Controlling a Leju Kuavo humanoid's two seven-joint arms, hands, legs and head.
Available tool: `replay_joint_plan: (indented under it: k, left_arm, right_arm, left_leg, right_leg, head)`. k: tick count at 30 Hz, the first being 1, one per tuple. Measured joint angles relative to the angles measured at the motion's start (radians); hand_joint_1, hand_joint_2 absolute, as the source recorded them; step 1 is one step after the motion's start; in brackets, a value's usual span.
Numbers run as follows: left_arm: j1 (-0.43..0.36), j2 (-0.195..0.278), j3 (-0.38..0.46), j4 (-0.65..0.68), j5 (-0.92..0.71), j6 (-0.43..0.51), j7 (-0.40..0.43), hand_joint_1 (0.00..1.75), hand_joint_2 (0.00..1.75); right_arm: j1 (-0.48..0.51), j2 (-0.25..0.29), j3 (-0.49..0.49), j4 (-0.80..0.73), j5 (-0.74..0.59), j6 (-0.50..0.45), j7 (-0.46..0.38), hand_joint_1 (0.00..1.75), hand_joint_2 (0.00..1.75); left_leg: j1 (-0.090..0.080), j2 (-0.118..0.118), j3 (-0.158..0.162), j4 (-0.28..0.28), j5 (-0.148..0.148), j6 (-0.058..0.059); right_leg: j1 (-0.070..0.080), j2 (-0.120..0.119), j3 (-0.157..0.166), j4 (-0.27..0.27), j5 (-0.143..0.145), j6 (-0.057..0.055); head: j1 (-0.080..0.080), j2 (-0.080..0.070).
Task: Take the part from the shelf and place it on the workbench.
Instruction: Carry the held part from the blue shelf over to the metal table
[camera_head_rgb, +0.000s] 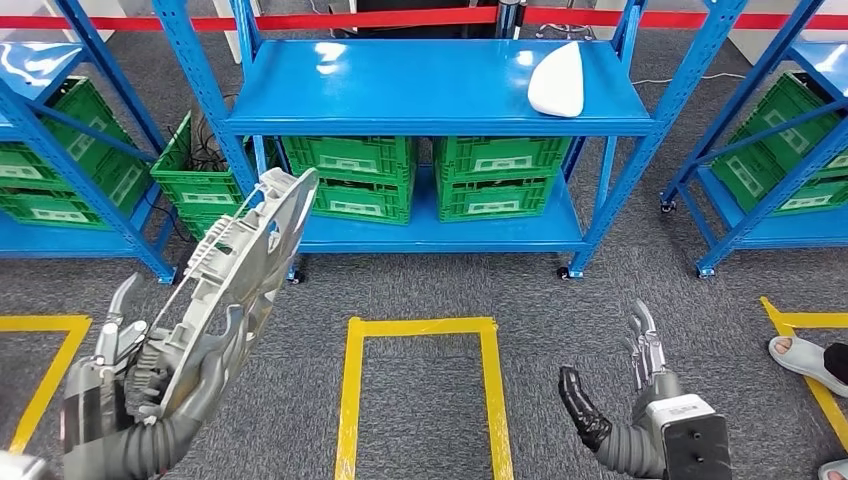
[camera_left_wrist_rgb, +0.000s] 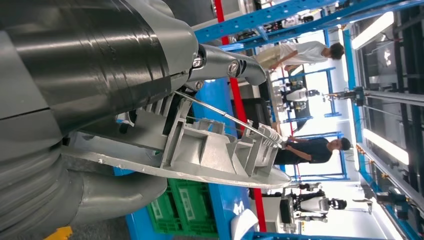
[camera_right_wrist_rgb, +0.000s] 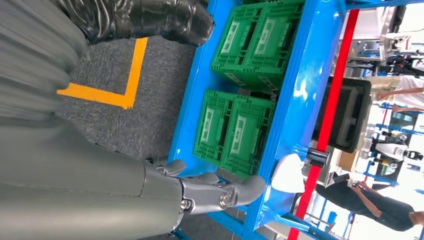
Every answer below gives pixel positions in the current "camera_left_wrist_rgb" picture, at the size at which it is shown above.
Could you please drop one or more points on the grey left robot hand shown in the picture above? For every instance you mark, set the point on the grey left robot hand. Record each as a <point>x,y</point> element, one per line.
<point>82,59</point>

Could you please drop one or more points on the green plastic crate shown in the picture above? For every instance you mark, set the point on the green plastic crate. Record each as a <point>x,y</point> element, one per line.
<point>165,212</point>
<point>195,208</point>

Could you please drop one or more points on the black mesh office chair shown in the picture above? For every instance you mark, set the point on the black mesh office chair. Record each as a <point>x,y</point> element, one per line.
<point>258,109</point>

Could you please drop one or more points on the person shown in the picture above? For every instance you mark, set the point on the person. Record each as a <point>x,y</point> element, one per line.
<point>304,53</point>
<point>311,150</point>

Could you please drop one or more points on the red barrier belt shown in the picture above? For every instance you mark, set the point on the red barrier belt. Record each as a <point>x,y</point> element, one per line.
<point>259,208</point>

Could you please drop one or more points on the white and black humanoid robot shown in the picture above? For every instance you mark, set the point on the white and black humanoid robot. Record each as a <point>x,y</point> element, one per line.
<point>311,203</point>

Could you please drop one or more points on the ceiling light strip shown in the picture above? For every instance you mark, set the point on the ceiling light strip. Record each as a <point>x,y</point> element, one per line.
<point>386,147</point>
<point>372,30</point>

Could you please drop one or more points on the blue background frame rack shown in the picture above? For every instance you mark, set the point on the blue background frame rack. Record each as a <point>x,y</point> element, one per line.
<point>342,169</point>

